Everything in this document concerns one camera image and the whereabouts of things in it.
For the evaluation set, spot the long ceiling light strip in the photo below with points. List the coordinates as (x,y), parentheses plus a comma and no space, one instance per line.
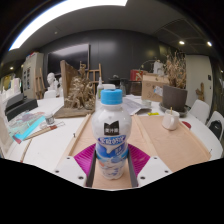
(60,10)

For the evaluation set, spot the white ceramic mug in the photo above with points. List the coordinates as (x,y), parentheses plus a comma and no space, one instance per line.
(170,121)

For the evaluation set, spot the wooden cactus-shaped figure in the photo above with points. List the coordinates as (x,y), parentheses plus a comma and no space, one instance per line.
(200,91)

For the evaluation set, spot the grey plant saucer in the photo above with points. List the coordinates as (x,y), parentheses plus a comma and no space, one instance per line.
(184,113)

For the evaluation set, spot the wooden easel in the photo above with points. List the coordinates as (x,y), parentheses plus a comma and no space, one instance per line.
(95,70)
(39,85)

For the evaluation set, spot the brown cardboard box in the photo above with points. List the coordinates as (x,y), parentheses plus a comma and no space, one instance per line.
(150,88)

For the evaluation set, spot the dried plant in grey pot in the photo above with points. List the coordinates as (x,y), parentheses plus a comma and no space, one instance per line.
(174,98)

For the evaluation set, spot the black wall screen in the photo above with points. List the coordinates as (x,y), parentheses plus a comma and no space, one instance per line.
(68,58)

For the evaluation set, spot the round ceiling spotlight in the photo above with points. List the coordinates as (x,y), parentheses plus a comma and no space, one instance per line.
(209,43)
(181,42)

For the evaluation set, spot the wooden paintbrush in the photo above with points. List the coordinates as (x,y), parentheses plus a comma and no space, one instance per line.
(43,131)

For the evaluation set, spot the long thin wooden brush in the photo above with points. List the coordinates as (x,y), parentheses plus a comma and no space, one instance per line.
(26,150)

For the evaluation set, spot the newspaper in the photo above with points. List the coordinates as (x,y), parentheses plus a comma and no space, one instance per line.
(133,105)

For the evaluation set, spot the golden sculpture on wooden board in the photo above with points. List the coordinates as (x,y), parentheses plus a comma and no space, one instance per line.
(80,93)

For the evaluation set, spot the black flat box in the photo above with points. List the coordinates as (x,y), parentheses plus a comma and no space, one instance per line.
(20,108)

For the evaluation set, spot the blue-capped plastic drink bottle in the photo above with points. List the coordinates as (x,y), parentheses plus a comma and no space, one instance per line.
(111,133)

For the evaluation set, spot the white canvas panel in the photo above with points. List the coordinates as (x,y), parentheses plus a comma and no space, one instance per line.
(5,133)

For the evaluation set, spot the red box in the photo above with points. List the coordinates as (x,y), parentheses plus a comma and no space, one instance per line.
(136,75)

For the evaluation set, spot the wooden stir stick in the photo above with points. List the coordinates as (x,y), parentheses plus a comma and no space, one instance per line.
(171,110)

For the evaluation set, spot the white shelf cabinet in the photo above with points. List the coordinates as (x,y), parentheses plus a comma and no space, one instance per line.
(31,75)

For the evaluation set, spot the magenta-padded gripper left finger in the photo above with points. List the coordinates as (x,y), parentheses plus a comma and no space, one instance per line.
(71,170)

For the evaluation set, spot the yellow strip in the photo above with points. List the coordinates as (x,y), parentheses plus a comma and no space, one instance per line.
(153,114)

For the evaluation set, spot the small spray bottle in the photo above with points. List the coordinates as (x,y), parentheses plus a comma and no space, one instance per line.
(100,90)

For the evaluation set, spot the small paint jar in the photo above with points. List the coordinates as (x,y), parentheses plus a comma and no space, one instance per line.
(49,119)

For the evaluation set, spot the white plaster bust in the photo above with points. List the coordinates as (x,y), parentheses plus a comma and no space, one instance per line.
(50,80)

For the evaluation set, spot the black backpack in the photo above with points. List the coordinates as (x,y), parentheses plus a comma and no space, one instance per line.
(216,129)

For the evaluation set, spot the flat round red coaster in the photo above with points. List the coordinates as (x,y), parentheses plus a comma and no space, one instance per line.
(187,125)

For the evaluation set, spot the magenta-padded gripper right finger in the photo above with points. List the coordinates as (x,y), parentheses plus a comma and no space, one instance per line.
(153,170)

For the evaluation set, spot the colourful painting board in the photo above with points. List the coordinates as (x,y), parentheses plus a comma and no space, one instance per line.
(26,125)

